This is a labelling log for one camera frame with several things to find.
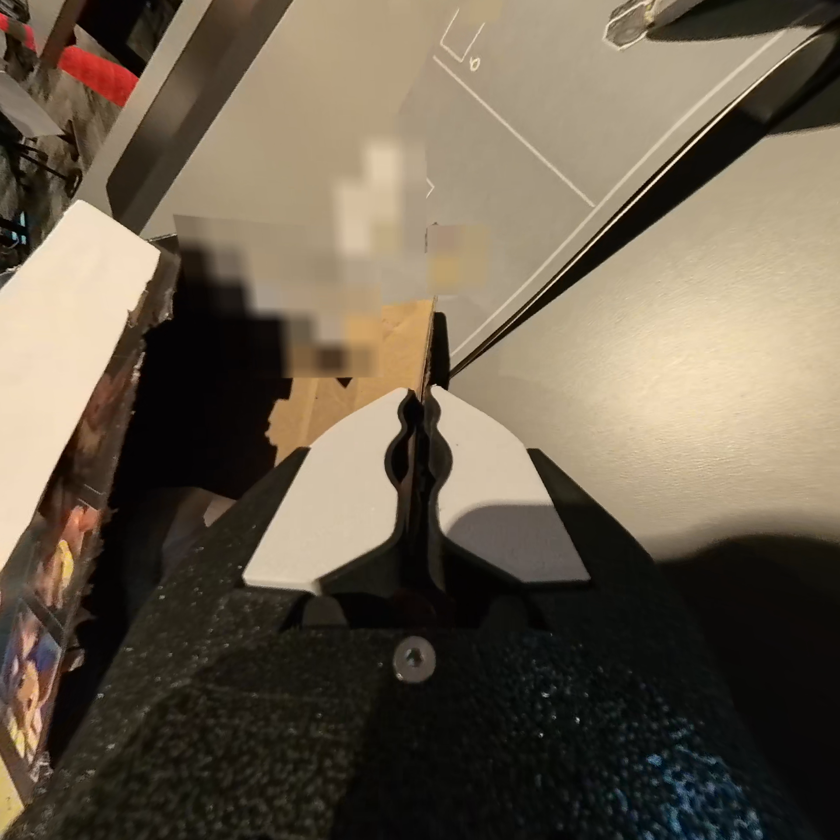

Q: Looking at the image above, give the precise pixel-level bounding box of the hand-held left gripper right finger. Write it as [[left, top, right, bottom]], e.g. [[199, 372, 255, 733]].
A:
[[427, 384, 593, 586]]

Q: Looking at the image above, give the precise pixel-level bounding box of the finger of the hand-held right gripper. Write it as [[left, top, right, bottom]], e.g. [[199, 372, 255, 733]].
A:
[[646, 0, 707, 27]]

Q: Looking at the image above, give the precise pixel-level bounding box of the black wheeled stand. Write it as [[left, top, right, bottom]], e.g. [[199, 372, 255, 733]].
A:
[[0, 118, 84, 199]]

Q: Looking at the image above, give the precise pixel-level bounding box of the grey instruction booklet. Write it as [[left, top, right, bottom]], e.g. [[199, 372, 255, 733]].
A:
[[394, 0, 840, 382]]

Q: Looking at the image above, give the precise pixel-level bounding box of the red plastic object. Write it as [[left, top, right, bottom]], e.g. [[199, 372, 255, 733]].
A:
[[0, 13, 140, 107]]

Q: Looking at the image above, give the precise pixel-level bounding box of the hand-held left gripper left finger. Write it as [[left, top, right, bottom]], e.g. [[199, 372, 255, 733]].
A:
[[241, 387, 421, 592]]

